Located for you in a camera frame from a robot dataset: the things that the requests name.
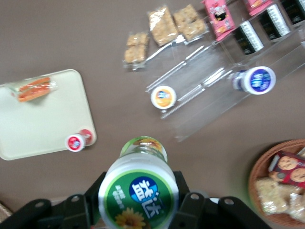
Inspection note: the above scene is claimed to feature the pink snack packet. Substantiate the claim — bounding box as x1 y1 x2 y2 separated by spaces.
201 0 236 42
243 0 275 16

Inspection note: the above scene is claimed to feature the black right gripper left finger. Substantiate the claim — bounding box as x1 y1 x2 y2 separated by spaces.
51 171 107 229

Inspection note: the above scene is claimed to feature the wrapped sandwich with green layer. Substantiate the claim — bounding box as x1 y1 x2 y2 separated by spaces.
4 76 58 104

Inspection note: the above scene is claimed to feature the wrapped rice cracker pack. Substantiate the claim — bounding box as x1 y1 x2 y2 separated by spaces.
254 177 289 215
289 190 305 222

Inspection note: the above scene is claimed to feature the orange lid gum bottle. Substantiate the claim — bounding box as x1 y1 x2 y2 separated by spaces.
150 85 178 110

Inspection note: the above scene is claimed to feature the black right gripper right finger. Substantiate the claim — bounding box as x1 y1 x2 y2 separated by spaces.
173 170 220 229

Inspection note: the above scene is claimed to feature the blue lid gum bottle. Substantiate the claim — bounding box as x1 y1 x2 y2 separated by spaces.
232 66 277 96

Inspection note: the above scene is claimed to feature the black snack box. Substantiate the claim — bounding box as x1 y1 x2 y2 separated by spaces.
234 20 265 56
280 0 305 27
258 3 292 43

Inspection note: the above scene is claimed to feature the red cookie box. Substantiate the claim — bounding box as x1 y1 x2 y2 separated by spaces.
267 151 305 189

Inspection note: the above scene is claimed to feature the short wrapped cereal bar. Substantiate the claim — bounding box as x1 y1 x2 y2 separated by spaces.
122 31 150 70

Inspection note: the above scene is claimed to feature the wicker basket with snacks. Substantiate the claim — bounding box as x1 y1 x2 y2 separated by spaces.
247 139 305 228

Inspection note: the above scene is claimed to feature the red lid gum bottle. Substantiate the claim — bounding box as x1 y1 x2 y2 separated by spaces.
65 128 93 153

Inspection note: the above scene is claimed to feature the long wrapped cereal bar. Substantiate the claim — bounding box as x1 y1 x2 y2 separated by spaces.
173 4 208 43
147 5 184 48

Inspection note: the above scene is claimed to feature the beige plastic tray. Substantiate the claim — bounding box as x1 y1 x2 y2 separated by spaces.
0 69 97 161

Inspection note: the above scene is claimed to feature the clear acrylic step display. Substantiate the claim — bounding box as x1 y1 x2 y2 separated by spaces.
145 0 305 143

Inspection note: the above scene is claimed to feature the green lid gum bottle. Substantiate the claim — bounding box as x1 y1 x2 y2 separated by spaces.
98 135 180 229

